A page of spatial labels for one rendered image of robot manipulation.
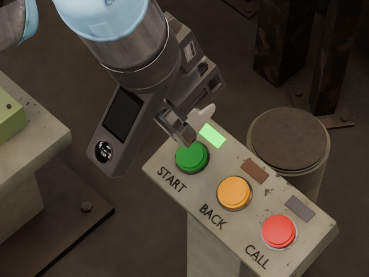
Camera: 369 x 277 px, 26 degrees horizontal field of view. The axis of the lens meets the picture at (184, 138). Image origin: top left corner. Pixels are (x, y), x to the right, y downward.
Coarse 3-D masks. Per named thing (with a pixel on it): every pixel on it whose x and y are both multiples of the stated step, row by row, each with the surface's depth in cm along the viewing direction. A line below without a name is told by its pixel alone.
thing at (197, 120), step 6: (204, 108) 92; (210, 108) 92; (192, 114) 89; (198, 114) 91; (204, 114) 92; (210, 114) 93; (186, 120) 89; (192, 120) 91; (198, 120) 92; (204, 120) 93; (192, 126) 92; (198, 126) 93; (198, 132) 94; (180, 138) 89; (180, 144) 95; (192, 144) 92
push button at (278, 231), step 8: (272, 216) 97; (280, 216) 96; (264, 224) 96; (272, 224) 96; (280, 224) 96; (288, 224) 95; (264, 232) 96; (272, 232) 96; (280, 232) 95; (288, 232) 95; (272, 240) 95; (280, 240) 95; (288, 240) 95
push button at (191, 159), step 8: (200, 144) 102; (176, 152) 103; (184, 152) 102; (192, 152) 102; (200, 152) 101; (176, 160) 102; (184, 160) 102; (192, 160) 101; (200, 160) 101; (184, 168) 102; (192, 168) 101; (200, 168) 102
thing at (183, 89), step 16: (176, 32) 80; (192, 32) 79; (192, 48) 81; (176, 64) 78; (192, 64) 83; (208, 64) 84; (176, 80) 84; (192, 80) 83; (208, 80) 84; (176, 96) 83; (192, 96) 84; (160, 112) 83; (176, 112) 84
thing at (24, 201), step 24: (48, 168) 170; (24, 192) 155; (48, 192) 167; (72, 192) 167; (96, 192) 167; (0, 216) 153; (24, 216) 160; (48, 216) 164; (72, 216) 164; (96, 216) 164; (0, 240) 159; (24, 240) 161; (48, 240) 161; (72, 240) 161; (0, 264) 158; (24, 264) 158; (48, 264) 158
